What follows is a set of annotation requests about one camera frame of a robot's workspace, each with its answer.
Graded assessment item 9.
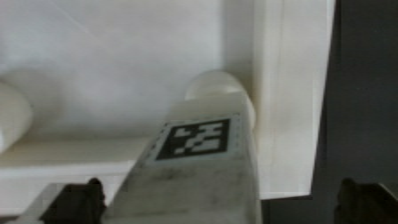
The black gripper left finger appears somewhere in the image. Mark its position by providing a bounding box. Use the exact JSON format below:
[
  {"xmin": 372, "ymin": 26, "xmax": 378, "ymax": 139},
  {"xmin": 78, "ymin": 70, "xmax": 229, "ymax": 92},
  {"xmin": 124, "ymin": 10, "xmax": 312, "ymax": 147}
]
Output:
[{"xmin": 38, "ymin": 178, "xmax": 106, "ymax": 224}]

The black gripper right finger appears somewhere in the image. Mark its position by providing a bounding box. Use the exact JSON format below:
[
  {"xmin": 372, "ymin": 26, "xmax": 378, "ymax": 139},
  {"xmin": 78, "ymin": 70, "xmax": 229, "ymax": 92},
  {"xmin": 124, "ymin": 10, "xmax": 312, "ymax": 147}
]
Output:
[{"xmin": 333, "ymin": 178, "xmax": 398, "ymax": 224}]

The white table leg front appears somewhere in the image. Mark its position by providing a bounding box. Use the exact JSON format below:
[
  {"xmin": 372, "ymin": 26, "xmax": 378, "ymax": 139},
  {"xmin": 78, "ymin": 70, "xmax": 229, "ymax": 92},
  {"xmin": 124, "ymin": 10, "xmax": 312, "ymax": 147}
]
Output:
[{"xmin": 101, "ymin": 71, "xmax": 261, "ymax": 224}]

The white square table top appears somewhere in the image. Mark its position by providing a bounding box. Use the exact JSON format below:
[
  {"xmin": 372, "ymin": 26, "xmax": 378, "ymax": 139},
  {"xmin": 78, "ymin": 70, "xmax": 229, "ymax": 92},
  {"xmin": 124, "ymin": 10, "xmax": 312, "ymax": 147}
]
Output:
[{"xmin": 0, "ymin": 0, "xmax": 337, "ymax": 214}]

